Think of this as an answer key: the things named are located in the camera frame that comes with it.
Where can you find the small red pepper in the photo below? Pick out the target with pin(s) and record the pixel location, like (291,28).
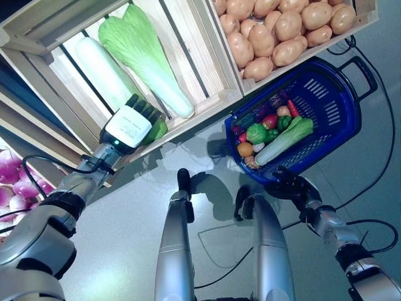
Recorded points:
(242,137)

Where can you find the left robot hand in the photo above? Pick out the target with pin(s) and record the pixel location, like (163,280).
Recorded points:
(128,125)

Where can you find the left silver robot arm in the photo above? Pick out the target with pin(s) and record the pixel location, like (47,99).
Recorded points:
(40,232)

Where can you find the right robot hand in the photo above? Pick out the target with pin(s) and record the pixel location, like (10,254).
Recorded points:
(294,189)

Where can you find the small green bell pepper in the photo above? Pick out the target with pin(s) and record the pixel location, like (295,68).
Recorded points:
(283,123)

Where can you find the tan potato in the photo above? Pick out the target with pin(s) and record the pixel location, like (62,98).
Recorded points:
(261,40)
(288,26)
(319,35)
(316,15)
(239,48)
(240,7)
(291,3)
(247,26)
(271,20)
(258,69)
(343,19)
(266,7)
(228,23)
(286,51)

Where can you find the garlic bulb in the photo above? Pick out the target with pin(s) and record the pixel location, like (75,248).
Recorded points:
(258,146)

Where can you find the wooden potato crate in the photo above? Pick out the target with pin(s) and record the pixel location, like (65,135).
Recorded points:
(249,85)

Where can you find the orange fruit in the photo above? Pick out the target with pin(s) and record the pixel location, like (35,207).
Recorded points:
(245,149)

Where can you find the right black robot foot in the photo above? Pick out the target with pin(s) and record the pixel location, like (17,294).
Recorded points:
(242,203)

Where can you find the purple white turnip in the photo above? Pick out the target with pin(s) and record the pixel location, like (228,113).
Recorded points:
(26,188)
(9,169)
(46,188)

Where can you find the small red carrot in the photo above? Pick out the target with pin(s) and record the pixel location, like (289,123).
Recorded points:
(293,108)

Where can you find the small napa cabbage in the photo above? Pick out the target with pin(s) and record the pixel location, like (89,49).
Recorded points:
(282,141)

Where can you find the large napa cabbage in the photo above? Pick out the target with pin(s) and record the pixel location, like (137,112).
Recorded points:
(141,53)

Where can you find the wooden slatted crate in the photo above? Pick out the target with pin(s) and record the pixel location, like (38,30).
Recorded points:
(194,47)

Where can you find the red tomato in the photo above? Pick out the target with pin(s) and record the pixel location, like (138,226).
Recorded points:
(270,120)

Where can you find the left black robot foot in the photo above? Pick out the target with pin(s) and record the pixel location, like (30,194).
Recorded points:
(183,178)

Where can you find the ginger root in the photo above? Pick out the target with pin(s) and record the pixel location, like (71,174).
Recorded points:
(249,161)

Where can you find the right silver robot leg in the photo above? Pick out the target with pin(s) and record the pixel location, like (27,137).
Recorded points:
(272,244)

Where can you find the wooden display shelf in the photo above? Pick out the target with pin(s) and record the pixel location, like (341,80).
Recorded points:
(31,122)

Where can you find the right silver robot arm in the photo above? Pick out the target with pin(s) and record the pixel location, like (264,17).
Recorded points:
(329,222)

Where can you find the purple eggplant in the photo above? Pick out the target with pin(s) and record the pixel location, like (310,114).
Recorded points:
(266,109)

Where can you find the round green vegetable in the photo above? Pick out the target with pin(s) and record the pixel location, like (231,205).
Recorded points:
(257,133)

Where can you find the black robot foot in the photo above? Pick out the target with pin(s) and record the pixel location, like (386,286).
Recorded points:
(183,178)
(242,203)

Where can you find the small tan onion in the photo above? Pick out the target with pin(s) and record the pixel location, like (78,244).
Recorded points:
(283,110)

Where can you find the blue plastic shopping basket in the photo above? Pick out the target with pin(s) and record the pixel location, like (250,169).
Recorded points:
(352,106)

